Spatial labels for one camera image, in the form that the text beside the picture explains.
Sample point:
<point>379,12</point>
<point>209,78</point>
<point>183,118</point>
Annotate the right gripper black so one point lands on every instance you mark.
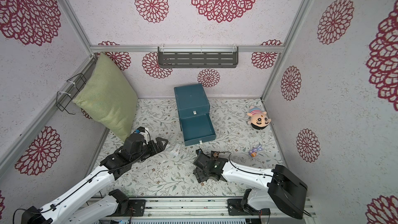
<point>202,164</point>

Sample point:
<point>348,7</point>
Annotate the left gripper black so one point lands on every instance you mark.
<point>154,149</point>

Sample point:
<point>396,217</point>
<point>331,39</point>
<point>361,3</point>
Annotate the white cookie packet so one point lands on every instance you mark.
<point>175,150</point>

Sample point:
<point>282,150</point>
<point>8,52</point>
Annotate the teal drawer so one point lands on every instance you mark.
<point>197,130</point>

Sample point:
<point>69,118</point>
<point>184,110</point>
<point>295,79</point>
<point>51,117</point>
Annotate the teal drawer cabinet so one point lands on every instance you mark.
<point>191,101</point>

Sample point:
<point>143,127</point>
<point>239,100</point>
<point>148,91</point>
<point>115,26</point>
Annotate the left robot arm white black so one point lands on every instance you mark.
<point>70,207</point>

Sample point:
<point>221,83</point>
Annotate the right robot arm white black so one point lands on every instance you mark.
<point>268,188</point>

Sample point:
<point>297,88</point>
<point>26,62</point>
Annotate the purple toy figure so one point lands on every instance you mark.
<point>255,150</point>

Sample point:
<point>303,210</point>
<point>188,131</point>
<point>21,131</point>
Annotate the cartoon boy plush head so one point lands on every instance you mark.
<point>258,119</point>

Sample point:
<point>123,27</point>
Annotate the green pillow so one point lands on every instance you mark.
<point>108,98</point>

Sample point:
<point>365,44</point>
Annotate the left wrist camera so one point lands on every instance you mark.
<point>142,131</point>

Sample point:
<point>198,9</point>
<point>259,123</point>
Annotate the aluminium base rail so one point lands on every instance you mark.
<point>206,210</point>

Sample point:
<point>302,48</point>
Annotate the grey wall shelf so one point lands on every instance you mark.
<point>198,57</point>

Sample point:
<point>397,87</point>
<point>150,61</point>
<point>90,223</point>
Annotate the black wire wall rack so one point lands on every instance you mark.
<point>74,86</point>

